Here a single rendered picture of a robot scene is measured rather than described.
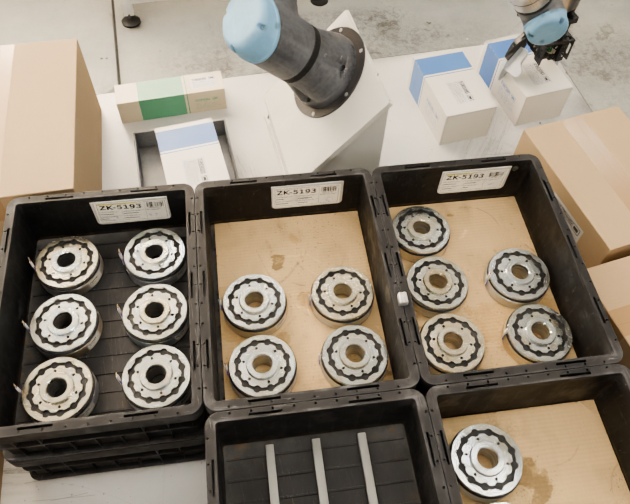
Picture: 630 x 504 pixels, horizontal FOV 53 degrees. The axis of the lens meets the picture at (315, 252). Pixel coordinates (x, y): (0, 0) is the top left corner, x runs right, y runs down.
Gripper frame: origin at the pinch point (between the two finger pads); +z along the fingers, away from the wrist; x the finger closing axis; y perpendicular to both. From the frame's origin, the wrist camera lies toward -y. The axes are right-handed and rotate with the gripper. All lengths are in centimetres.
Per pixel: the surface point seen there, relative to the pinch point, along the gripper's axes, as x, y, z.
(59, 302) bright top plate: -107, 37, -9
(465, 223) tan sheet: -36, 40, -7
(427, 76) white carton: -24.4, -2.3, -2.7
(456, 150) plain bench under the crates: -22.2, 13.0, 6.3
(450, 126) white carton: -23.9, 10.5, 0.7
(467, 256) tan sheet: -39, 46, -7
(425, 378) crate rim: -58, 68, -17
